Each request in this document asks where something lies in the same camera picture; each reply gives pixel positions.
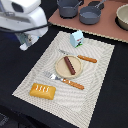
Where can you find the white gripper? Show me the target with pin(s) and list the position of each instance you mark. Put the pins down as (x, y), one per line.
(28, 28)

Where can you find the grey two-handled pot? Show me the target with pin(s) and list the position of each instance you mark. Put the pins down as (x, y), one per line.
(68, 8)

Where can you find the small milk carton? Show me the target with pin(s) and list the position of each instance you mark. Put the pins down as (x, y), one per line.
(76, 38)

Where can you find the brown sausage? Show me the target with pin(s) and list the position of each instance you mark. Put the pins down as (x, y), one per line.
(69, 65)

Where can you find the yellow bread loaf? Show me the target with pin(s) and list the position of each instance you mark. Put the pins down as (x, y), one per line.
(42, 91)

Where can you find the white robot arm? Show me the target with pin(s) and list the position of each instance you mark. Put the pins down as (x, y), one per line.
(11, 7)

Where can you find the round wooden plate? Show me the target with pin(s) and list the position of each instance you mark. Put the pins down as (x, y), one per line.
(62, 69)

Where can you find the striped beige placemat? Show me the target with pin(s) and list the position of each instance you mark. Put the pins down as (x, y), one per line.
(71, 104)

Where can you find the pink stove board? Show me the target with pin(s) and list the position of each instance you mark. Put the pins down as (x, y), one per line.
(106, 27)

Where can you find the beige bowl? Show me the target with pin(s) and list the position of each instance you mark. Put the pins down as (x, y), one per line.
(122, 14)

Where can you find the grey saucepan with handle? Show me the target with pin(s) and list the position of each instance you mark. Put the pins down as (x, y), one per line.
(90, 15)

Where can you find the fork with wooden handle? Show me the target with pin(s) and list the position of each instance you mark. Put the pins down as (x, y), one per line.
(66, 81)

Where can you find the knife with wooden handle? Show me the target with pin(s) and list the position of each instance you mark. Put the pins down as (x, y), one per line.
(79, 56)

